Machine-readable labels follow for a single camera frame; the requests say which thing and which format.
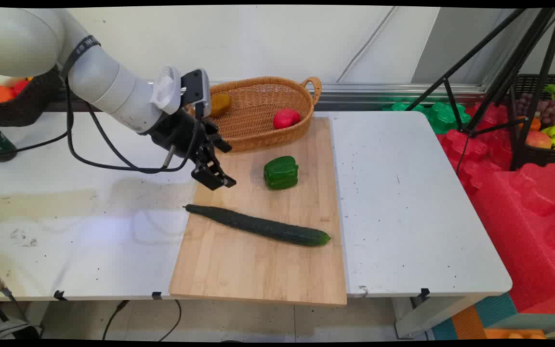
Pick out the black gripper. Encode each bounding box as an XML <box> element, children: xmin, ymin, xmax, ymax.
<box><xmin>148</xmin><ymin>110</ymin><xmax>238</xmax><ymax>191</ymax></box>

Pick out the yellow-brown round fruit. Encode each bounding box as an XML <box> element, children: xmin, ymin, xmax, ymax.
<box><xmin>209</xmin><ymin>93</ymin><xmax>233</xmax><ymax>118</ymax></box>

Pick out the tan wicker basket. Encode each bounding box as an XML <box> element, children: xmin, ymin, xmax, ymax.
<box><xmin>188</xmin><ymin>76</ymin><xmax>322</xmax><ymax>152</ymax></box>

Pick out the green bell pepper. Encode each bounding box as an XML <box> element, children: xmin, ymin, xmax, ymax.
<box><xmin>264</xmin><ymin>156</ymin><xmax>299</xmax><ymax>190</ymax></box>

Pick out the long dark green cucumber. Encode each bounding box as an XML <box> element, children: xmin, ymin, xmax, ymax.
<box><xmin>184</xmin><ymin>204</ymin><xmax>331</xmax><ymax>247</ymax></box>

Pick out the red round fruit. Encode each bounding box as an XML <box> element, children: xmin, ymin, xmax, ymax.
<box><xmin>273</xmin><ymin>108</ymin><xmax>302</xmax><ymax>130</ymax></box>

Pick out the wooden cutting board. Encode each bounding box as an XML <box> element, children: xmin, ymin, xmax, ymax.
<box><xmin>169</xmin><ymin>117</ymin><xmax>348</xmax><ymax>307</ymax></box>

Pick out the dark brown wicker basket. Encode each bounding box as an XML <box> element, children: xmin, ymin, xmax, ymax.
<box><xmin>0</xmin><ymin>67</ymin><xmax>64</xmax><ymax>128</ymax></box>

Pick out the green foam tray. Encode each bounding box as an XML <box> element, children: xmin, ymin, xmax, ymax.
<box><xmin>383</xmin><ymin>101</ymin><xmax>472</xmax><ymax>135</ymax></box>

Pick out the red foam tray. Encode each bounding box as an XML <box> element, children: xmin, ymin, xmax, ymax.
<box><xmin>436</xmin><ymin>102</ymin><xmax>516</xmax><ymax>194</ymax></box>

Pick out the white table leg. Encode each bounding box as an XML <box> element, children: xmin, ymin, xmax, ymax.
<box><xmin>392</xmin><ymin>294</ymin><xmax>489</xmax><ymax>339</ymax></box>

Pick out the grey bag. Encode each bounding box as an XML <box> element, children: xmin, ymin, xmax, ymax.
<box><xmin>0</xmin><ymin>318</ymin><xmax>43</xmax><ymax>341</ymax></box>

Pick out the teal orange floor mat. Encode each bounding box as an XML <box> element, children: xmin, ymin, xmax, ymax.
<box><xmin>432</xmin><ymin>292</ymin><xmax>520</xmax><ymax>341</ymax></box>

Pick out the black tripod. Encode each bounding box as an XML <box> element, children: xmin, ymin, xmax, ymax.
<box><xmin>405</xmin><ymin>7</ymin><xmax>555</xmax><ymax>172</ymax></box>

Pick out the large red foam block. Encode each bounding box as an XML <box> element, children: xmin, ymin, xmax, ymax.
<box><xmin>470</xmin><ymin>163</ymin><xmax>555</xmax><ymax>315</ymax></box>

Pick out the small orange fruit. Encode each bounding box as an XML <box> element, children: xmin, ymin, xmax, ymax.
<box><xmin>516</xmin><ymin>116</ymin><xmax>542</xmax><ymax>132</ymax></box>

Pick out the pink orange peach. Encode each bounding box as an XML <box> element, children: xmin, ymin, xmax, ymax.
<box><xmin>526</xmin><ymin>130</ymin><xmax>553</xmax><ymax>149</ymax></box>

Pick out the black plastic crate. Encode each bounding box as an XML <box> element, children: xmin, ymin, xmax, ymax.
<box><xmin>509</xmin><ymin>74</ymin><xmax>555</xmax><ymax>170</ymax></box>

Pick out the purple grape bunch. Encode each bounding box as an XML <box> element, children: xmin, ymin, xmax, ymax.
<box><xmin>516</xmin><ymin>93</ymin><xmax>555</xmax><ymax>125</ymax></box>

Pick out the orange foam piece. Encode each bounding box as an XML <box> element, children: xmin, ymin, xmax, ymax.
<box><xmin>484</xmin><ymin>329</ymin><xmax>547</xmax><ymax>340</ymax></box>

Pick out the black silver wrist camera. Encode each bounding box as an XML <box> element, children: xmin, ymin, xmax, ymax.
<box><xmin>181</xmin><ymin>68</ymin><xmax>212</xmax><ymax>119</ymax></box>

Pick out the black cable with silver plug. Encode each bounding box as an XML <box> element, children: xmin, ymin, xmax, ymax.
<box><xmin>85</xmin><ymin>101</ymin><xmax>177</xmax><ymax>172</ymax></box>

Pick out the black camera cable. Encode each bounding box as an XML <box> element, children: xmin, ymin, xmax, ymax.
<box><xmin>65</xmin><ymin>77</ymin><xmax>207</xmax><ymax>174</ymax></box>

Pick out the black floor cable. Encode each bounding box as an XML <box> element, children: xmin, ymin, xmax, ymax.
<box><xmin>159</xmin><ymin>299</ymin><xmax>183</xmax><ymax>342</ymax></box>
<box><xmin>102</xmin><ymin>300</ymin><xmax>130</xmax><ymax>341</ymax></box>

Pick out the black strap on arm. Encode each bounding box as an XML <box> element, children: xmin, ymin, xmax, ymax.
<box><xmin>58</xmin><ymin>35</ymin><xmax>102</xmax><ymax>80</ymax></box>

